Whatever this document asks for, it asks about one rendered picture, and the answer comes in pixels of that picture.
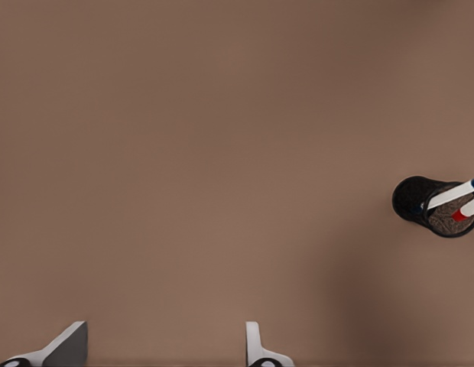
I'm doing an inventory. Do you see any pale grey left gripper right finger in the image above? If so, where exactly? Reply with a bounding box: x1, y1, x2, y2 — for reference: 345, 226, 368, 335
245, 320, 296, 367

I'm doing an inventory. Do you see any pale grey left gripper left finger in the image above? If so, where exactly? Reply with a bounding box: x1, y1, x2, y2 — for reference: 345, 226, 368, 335
0, 320, 89, 367

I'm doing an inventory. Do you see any black mesh pen cup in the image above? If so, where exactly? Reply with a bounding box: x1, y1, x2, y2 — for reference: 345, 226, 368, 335
391, 175, 474, 239

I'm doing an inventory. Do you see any white marker with blue cap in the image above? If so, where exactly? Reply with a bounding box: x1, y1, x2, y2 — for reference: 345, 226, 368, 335
420, 177, 474, 211

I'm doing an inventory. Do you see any white marker with red cap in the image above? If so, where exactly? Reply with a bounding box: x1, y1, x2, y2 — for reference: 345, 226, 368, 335
451, 198, 474, 223

